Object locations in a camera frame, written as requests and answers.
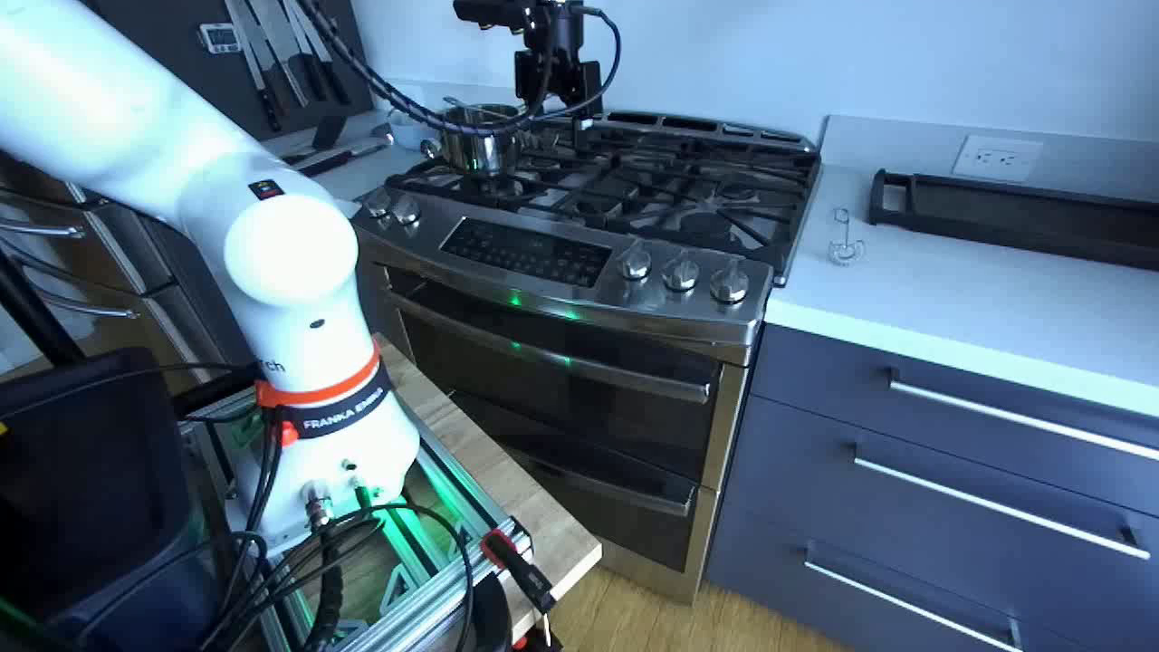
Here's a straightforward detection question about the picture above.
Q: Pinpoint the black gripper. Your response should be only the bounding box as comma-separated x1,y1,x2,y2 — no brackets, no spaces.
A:
511,4,605,131

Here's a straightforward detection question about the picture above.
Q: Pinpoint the stainless steel pot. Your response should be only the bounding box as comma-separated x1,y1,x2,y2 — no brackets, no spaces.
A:
434,103,537,182

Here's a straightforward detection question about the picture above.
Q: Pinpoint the pale blue bowl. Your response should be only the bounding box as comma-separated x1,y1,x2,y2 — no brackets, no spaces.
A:
384,109,434,155

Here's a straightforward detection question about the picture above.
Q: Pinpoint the stainless gas range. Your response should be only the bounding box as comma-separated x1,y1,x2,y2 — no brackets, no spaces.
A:
354,105,828,604

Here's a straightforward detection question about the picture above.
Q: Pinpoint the tall glass oven door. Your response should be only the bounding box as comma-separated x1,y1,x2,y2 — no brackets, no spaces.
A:
378,263,748,485

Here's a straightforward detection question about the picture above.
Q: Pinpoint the small clear glass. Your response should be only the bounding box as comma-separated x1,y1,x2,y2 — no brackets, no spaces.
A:
828,208,869,268

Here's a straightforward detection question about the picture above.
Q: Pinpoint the white digital timer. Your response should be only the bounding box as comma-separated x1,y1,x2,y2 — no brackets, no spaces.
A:
195,17,247,57

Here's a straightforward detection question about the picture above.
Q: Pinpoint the wood topped aluminium robot cart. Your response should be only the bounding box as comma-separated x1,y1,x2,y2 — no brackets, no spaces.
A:
177,342,605,652

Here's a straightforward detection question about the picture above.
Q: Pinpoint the short glass oven door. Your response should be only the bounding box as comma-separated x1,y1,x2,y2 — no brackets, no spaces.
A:
483,411,718,577

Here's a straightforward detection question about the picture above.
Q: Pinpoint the red black clamp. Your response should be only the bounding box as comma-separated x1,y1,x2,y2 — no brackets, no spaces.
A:
479,523,563,652

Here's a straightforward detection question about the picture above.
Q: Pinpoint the black rectangular tray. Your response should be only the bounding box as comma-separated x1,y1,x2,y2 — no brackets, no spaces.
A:
866,167,1159,277

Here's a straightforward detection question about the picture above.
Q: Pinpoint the black stand pole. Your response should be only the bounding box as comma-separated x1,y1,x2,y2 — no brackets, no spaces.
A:
0,246,88,368

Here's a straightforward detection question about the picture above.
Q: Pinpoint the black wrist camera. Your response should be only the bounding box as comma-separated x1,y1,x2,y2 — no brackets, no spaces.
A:
455,0,537,36

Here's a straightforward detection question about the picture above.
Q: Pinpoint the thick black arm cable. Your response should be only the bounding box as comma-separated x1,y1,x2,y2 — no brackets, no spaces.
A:
302,0,628,131

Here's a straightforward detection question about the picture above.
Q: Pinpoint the brown handled kitchen knife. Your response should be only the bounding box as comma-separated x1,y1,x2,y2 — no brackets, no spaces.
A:
258,0,317,111

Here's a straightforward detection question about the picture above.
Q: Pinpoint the black handled kitchen knife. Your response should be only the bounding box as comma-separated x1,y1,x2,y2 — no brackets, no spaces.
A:
223,0,279,105

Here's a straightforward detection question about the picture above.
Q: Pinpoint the black base cable bundle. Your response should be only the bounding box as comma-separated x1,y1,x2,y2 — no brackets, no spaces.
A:
195,481,483,652

